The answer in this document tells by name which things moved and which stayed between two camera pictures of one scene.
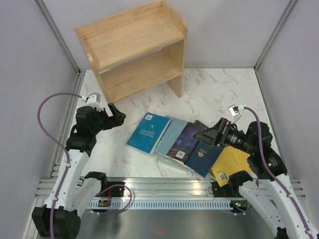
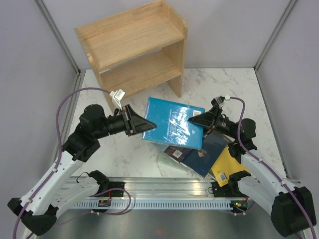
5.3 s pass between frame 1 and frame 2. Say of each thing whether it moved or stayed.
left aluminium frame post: stayed
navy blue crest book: stayed
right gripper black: moved
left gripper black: moved
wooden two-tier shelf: stayed
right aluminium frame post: stayed
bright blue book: moved
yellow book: stayed
